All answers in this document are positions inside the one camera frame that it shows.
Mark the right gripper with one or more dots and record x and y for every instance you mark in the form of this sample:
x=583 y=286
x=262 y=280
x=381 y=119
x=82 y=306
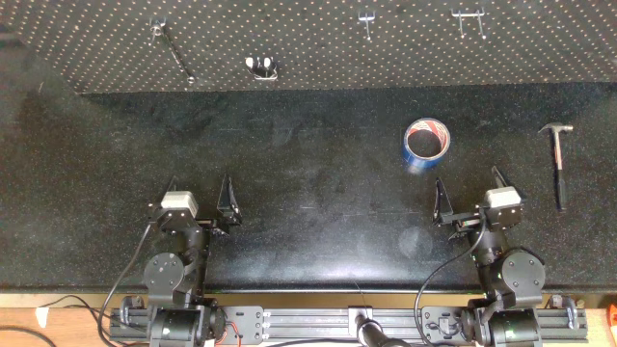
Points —
x=503 y=218

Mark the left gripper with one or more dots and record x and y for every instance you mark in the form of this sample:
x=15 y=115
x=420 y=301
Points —
x=214 y=225

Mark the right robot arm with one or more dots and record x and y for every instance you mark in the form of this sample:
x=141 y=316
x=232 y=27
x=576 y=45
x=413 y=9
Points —
x=523 y=277

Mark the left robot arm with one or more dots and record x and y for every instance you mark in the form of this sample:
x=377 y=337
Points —
x=164 y=274

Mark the black pegboard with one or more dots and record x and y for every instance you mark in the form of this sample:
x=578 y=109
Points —
x=313 y=48

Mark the roll of blue tape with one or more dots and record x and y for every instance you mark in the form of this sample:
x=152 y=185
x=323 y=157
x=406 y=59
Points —
x=414 y=159

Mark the hammer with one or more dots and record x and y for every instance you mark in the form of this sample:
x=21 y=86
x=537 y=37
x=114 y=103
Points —
x=558 y=154

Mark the wrench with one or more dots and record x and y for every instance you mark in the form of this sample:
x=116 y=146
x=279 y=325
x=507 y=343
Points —
x=176 y=55

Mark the double-prong metal hook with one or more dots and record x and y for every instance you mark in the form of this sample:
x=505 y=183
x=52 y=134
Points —
x=461 y=26

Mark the white tape piece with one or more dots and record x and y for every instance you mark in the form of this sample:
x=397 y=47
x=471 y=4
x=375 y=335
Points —
x=42 y=315

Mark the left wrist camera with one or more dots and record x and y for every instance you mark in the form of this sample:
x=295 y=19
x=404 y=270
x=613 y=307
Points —
x=179 y=202

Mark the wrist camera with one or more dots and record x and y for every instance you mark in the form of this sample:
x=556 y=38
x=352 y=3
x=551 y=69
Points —
x=179 y=202
x=502 y=197

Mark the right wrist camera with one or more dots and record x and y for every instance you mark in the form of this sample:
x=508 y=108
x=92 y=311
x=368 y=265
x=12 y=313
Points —
x=502 y=197

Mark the mounting rail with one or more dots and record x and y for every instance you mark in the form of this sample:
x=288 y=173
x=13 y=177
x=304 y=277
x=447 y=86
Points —
x=308 y=323

